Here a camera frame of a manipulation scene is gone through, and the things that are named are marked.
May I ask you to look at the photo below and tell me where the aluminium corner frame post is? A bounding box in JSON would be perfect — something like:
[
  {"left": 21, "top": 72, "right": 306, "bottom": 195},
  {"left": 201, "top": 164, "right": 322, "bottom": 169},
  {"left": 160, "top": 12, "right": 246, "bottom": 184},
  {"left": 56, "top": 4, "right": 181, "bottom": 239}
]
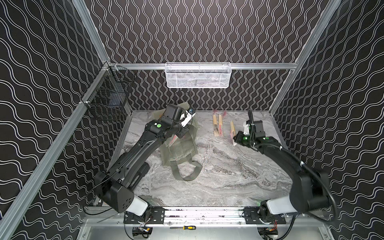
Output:
[{"left": 73, "top": 0, "right": 111, "bottom": 63}]

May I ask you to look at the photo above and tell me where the white wire mesh basket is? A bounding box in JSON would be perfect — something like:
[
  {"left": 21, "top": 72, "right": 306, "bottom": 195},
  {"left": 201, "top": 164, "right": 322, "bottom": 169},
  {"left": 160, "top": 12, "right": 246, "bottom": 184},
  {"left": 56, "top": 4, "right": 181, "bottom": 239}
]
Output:
[{"left": 165, "top": 68, "right": 232, "bottom": 89}]

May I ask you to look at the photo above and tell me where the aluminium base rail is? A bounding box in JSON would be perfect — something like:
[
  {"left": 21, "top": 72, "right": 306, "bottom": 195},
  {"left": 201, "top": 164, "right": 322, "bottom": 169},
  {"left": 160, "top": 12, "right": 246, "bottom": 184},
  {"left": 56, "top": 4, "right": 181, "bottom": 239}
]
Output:
[{"left": 122, "top": 206, "right": 325, "bottom": 227}]

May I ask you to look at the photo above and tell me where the black wire mesh basket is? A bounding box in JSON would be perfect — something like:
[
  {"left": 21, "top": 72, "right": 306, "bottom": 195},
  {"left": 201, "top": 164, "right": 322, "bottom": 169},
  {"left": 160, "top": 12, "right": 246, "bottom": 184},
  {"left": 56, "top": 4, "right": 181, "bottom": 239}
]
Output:
[{"left": 84, "top": 62, "right": 137, "bottom": 122}]

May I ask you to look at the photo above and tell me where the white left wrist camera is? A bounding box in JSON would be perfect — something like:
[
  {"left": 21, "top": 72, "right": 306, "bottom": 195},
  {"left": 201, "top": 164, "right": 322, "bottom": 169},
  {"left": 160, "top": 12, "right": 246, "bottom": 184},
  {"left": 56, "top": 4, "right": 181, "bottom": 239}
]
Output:
[{"left": 180, "top": 109, "right": 196, "bottom": 127}]

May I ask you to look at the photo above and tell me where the olive green tote bag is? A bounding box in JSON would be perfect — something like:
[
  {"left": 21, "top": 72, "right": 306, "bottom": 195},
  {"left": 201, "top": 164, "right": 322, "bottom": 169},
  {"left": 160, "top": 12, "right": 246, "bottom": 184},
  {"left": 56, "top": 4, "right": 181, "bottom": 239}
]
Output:
[{"left": 160, "top": 119, "right": 203, "bottom": 182}]

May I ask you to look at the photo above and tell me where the yellow handled screwdriver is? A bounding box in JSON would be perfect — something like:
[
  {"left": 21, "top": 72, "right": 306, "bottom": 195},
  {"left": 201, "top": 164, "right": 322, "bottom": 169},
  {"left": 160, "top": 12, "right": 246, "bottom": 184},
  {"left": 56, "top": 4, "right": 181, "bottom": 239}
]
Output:
[{"left": 170, "top": 226, "right": 197, "bottom": 230}]

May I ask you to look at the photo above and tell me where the folding fan with pink paper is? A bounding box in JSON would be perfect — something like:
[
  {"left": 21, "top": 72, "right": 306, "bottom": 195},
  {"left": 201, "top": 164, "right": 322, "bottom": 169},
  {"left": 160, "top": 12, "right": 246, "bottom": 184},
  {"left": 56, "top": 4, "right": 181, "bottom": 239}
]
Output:
[{"left": 219, "top": 111, "right": 227, "bottom": 137}]

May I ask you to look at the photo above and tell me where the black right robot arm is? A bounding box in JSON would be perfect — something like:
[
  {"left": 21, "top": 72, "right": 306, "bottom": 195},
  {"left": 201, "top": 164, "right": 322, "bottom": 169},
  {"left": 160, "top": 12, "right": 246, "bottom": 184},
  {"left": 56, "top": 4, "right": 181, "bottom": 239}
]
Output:
[{"left": 233, "top": 119, "right": 338, "bottom": 223}]

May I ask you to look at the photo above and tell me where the right aluminium frame post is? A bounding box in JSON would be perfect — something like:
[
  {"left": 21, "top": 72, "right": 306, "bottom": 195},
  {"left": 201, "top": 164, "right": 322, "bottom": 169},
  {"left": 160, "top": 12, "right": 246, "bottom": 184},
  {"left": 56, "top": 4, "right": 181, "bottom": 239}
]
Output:
[{"left": 269, "top": 0, "right": 342, "bottom": 115}]

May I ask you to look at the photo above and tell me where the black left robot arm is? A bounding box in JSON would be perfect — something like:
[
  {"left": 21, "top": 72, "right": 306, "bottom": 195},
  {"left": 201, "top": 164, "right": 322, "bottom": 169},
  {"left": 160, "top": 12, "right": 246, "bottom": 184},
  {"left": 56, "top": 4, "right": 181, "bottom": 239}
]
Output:
[{"left": 94, "top": 104, "right": 196, "bottom": 216}]

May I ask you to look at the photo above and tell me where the horizontal aluminium back bar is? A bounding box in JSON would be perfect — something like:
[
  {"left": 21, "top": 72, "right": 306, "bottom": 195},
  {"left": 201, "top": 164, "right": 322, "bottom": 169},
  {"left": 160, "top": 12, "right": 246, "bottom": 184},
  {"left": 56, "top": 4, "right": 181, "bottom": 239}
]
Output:
[{"left": 111, "top": 62, "right": 298, "bottom": 71}]

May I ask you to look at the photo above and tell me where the left aluminium side bar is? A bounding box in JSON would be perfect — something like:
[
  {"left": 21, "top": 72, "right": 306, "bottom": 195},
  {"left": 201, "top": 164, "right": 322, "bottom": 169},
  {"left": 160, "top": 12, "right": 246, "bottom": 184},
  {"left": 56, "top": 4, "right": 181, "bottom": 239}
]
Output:
[{"left": 1, "top": 63, "right": 109, "bottom": 240}]

